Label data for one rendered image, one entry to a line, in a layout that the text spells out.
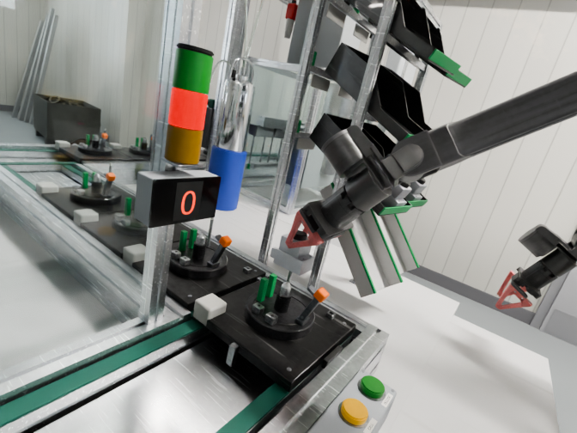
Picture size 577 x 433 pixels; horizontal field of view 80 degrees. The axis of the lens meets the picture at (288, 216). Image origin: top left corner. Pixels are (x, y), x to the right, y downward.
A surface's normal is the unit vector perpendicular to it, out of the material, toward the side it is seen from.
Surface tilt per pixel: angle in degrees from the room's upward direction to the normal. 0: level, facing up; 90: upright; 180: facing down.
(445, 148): 76
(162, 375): 0
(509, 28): 90
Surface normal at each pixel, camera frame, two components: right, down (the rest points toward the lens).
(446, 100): -0.54, 0.14
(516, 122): -0.26, 0.00
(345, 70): -0.71, 0.07
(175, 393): 0.22, -0.93
